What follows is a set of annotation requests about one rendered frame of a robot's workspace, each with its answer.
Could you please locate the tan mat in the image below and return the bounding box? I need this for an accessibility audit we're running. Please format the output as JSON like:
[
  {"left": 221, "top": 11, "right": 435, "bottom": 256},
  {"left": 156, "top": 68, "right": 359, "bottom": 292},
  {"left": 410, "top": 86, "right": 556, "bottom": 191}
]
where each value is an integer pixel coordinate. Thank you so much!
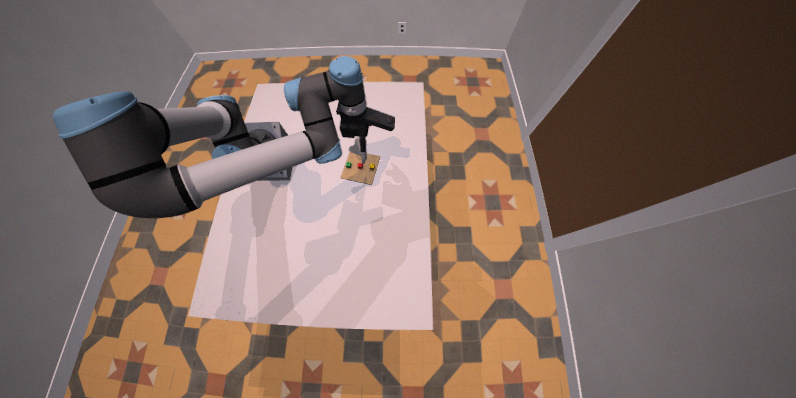
[{"left": 341, "top": 152, "right": 380, "bottom": 185}]

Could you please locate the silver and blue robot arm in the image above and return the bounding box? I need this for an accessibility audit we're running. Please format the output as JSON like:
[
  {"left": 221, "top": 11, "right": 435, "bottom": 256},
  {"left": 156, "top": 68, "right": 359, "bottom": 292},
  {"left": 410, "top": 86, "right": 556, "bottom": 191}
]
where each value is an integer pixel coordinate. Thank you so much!
[{"left": 53, "top": 56, "right": 395, "bottom": 218}]

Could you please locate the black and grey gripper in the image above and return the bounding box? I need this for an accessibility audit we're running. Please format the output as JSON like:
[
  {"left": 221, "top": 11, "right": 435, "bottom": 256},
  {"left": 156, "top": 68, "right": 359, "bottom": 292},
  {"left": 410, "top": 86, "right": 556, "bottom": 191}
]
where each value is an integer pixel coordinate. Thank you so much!
[{"left": 336, "top": 102, "right": 372, "bottom": 164}]

